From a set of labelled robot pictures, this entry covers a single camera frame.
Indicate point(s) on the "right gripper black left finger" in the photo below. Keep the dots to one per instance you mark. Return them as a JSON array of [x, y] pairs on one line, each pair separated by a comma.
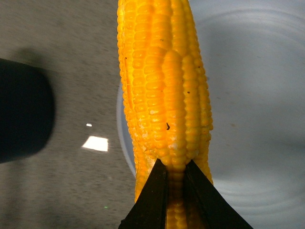
[[149, 211]]

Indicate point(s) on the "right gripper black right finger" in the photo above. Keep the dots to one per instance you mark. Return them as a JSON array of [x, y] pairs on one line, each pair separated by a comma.
[[211, 208]]

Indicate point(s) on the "yellow corn cob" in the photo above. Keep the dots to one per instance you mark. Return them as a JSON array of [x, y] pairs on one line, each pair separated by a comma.
[[165, 96]]

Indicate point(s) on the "light blue plastic plate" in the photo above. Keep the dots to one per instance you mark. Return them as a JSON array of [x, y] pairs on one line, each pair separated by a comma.
[[253, 53]]

